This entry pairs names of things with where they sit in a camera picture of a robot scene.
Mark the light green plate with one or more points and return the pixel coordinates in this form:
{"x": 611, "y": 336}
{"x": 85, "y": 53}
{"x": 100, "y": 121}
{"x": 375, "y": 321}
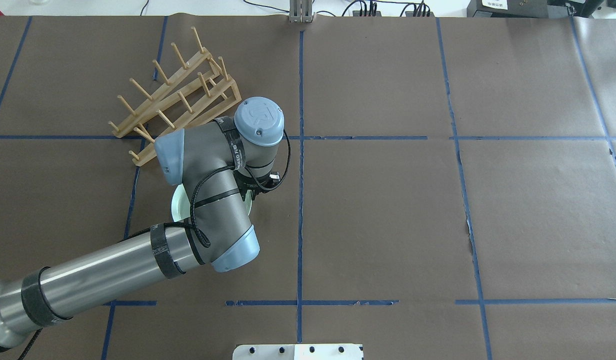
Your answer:
{"x": 180, "y": 205}

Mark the aluminium frame post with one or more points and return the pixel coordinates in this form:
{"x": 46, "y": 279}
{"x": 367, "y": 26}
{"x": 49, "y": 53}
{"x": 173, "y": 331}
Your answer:
{"x": 301, "y": 11}

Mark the black computer box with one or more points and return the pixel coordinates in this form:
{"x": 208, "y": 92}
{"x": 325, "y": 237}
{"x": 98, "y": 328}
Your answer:
{"x": 538, "y": 9}

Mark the wooden plate rack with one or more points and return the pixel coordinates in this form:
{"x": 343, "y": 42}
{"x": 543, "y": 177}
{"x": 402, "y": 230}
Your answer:
{"x": 199, "y": 91}

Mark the white camera mast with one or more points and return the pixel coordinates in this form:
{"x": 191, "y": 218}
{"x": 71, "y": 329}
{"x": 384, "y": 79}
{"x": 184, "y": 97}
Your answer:
{"x": 300, "y": 351}

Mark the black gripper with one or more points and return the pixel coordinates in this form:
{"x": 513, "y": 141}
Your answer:
{"x": 246, "y": 190}

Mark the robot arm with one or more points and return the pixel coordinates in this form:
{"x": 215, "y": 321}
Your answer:
{"x": 217, "y": 163}

